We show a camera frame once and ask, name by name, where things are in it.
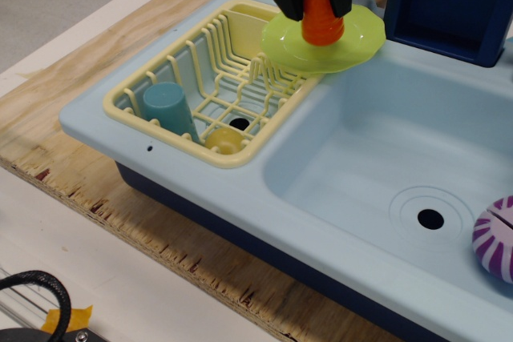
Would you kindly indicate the orange toy carrot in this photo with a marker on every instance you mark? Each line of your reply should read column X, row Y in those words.
column 320, row 26

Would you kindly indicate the lime green plastic plate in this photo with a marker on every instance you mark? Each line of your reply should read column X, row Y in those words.
column 364, row 35

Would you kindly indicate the dark blue faucet housing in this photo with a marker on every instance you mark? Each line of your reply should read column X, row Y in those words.
column 472, row 31

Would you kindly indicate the cream plastic dish rack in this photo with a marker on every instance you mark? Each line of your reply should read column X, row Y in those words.
column 225, row 75

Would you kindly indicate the teal plastic cup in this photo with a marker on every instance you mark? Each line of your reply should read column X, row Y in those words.
column 167, row 103

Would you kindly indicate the small yellow plastic cup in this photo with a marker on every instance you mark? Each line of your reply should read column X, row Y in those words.
column 225, row 141

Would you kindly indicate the light blue toy sink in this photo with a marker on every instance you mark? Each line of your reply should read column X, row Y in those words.
column 375, row 181

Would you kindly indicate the plywood board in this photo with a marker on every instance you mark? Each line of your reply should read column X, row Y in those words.
column 149, row 273

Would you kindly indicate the purple white striped toy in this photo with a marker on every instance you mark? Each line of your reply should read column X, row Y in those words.
column 492, row 239

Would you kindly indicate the yellow tape piece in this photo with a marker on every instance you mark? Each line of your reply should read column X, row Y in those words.
column 79, row 319

